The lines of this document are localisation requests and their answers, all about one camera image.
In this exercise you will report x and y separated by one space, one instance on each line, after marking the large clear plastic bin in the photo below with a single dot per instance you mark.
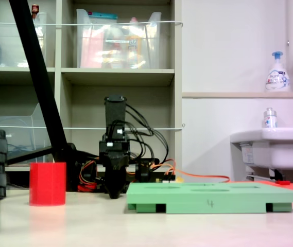
94 46

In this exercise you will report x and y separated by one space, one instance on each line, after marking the white foam soap pump bottle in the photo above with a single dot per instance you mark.
277 77

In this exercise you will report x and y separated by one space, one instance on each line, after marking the thin black tripod brace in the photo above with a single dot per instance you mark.
30 155

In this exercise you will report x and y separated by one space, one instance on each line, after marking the white sink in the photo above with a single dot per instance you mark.
277 151

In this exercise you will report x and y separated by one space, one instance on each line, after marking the beige shelf unit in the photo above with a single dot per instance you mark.
118 74

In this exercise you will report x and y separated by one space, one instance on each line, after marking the green shape hole board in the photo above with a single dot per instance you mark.
213 199

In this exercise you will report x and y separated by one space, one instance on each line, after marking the small clear sanitizer bottle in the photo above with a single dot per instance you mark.
269 119

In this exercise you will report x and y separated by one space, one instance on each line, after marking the red and black clamp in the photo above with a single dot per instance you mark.
87 187

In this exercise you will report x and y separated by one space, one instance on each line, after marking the circuit board with green terminal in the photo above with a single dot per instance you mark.
165 180

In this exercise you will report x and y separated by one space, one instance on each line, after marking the red octagonal pillar block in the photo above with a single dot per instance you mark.
47 184

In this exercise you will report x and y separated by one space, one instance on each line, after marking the white bottle pink cap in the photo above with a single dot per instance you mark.
134 43

